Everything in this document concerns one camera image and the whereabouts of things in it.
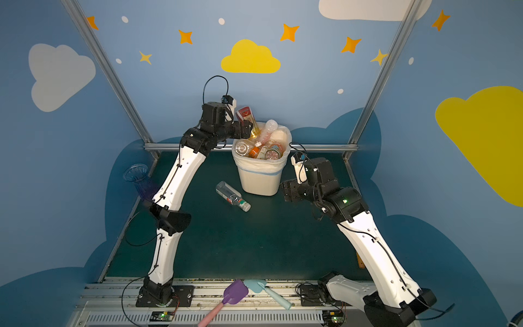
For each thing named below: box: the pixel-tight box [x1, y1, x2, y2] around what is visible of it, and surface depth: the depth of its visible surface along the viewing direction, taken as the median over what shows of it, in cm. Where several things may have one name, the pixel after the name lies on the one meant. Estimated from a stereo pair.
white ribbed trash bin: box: [231, 123, 293, 197], surface depth 86 cm
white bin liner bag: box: [231, 130, 293, 174], surface depth 84 cm
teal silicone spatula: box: [243, 279, 292, 310], surface depth 77 cm
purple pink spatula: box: [197, 279, 250, 327], surface depth 75 cm
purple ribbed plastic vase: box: [123, 163, 156, 201], surface depth 90 cm
